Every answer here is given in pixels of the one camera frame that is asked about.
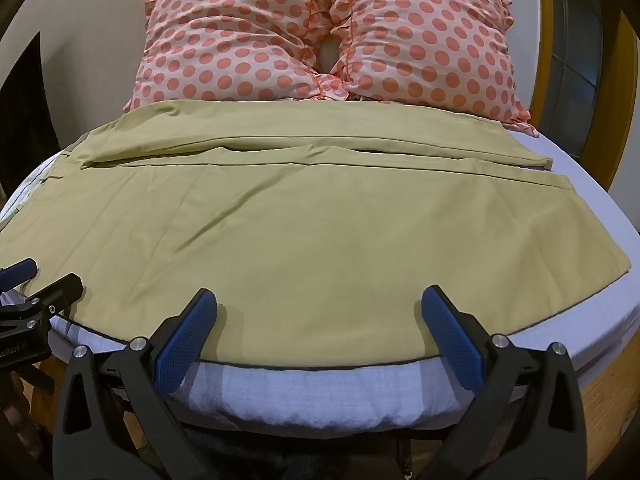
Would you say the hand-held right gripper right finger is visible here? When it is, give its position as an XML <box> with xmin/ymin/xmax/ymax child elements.
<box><xmin>420</xmin><ymin>285</ymin><xmax>602</xmax><ymax>480</ymax></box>

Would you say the dark wooden furniture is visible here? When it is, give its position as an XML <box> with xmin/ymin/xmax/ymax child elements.
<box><xmin>0</xmin><ymin>32</ymin><xmax>62</xmax><ymax>198</ymax></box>

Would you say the yellow framed window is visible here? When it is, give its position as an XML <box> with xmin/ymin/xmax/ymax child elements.
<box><xmin>442</xmin><ymin>0</ymin><xmax>640</xmax><ymax>192</ymax></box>

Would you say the pink polka dot pillow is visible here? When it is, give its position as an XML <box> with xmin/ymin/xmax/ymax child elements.
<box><xmin>320</xmin><ymin>0</ymin><xmax>540</xmax><ymax>137</ymax></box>
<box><xmin>122</xmin><ymin>0</ymin><xmax>332</xmax><ymax>114</ymax></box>

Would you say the olive green bed sheet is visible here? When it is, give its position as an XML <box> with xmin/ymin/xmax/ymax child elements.
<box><xmin>0</xmin><ymin>99</ymin><xmax>631</xmax><ymax>372</ymax></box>

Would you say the bed with lavender sheet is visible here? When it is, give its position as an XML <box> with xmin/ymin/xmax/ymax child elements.
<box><xmin>0</xmin><ymin>110</ymin><xmax>640</xmax><ymax>461</ymax></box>

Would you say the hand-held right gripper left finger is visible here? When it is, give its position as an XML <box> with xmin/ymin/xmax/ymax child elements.
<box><xmin>52</xmin><ymin>287</ymin><xmax>222</xmax><ymax>480</ymax></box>

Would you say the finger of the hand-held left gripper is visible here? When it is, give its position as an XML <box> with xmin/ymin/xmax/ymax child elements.
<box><xmin>0</xmin><ymin>258</ymin><xmax>40</xmax><ymax>290</ymax></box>
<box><xmin>0</xmin><ymin>273</ymin><xmax>85</xmax><ymax>335</ymax></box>

